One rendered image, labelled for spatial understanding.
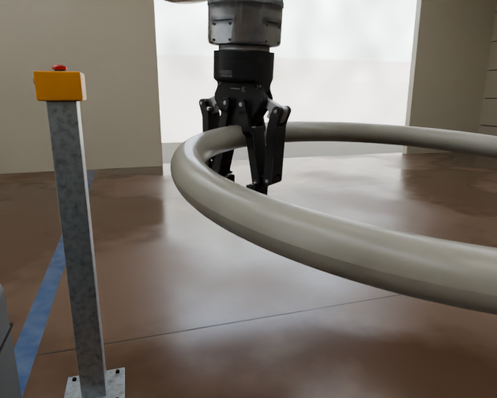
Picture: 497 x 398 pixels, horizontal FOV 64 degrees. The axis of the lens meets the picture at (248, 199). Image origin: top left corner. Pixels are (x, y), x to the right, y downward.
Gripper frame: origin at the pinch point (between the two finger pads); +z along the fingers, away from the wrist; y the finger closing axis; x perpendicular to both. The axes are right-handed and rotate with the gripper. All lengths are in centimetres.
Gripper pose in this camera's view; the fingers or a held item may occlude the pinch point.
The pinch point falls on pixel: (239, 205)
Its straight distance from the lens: 55.7
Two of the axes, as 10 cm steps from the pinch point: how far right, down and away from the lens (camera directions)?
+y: 7.9, 2.2, -5.8
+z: -0.4, 9.5, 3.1
